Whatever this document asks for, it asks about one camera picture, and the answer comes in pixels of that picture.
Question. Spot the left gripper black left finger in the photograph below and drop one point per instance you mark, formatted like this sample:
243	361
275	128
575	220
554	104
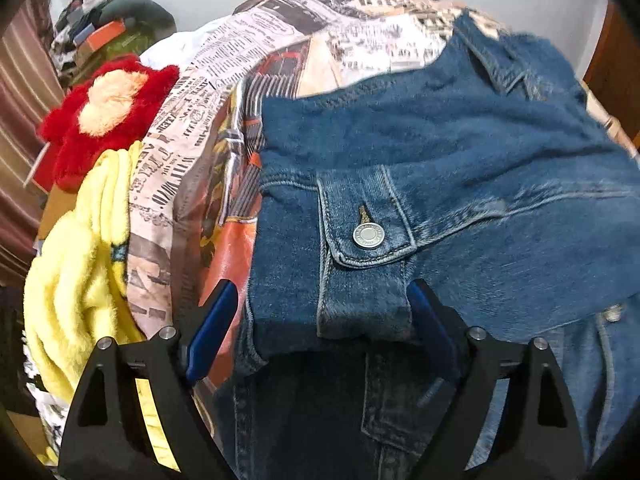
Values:
133	415

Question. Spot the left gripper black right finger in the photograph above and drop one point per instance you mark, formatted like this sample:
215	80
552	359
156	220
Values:
511	415

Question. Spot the blue denim jacket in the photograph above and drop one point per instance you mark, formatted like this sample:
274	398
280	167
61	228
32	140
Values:
481	173

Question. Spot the yellow fleece blanket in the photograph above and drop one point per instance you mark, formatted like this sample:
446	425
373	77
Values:
75	290

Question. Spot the newspaper print bed cover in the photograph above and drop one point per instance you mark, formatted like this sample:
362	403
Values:
195	201

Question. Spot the red plush toy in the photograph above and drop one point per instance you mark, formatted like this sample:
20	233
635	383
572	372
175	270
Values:
111	110

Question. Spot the red striped curtain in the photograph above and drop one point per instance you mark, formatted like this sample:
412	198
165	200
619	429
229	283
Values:
29	90

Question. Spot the wooden wardrobe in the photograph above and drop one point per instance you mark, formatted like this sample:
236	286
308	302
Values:
613	73

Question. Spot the orange shoe box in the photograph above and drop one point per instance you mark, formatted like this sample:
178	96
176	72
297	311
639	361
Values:
102	36

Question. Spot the green patterned storage box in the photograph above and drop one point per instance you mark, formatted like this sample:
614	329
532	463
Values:
128	43

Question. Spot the white crumpled cloth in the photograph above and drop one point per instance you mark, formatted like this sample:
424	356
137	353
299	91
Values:
178	49

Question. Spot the grey neck pillow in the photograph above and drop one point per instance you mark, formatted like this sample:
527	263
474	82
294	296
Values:
146	13

